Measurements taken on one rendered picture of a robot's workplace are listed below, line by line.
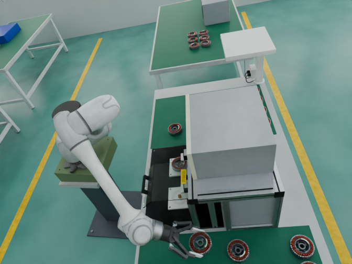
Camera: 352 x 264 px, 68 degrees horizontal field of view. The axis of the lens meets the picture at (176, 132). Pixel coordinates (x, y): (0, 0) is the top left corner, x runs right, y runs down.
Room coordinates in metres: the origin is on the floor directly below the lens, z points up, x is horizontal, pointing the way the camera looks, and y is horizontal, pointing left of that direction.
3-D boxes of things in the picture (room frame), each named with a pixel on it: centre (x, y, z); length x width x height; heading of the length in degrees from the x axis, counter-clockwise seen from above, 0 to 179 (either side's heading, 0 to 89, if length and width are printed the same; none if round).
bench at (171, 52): (3.30, -0.62, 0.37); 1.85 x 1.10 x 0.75; 168
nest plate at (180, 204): (0.90, 0.08, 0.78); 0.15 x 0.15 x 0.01; 78
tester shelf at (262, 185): (0.95, -0.25, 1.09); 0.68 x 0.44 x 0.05; 168
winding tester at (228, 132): (0.94, -0.25, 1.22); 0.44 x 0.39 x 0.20; 168
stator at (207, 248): (0.54, 0.03, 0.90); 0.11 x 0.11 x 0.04
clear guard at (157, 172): (0.83, 0.09, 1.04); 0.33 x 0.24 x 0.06; 78
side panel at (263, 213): (0.61, -0.27, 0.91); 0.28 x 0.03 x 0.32; 78
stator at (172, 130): (1.51, 0.00, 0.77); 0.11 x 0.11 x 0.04
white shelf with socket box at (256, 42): (1.78, -0.69, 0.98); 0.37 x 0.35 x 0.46; 168
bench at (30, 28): (4.59, 2.28, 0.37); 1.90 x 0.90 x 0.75; 168
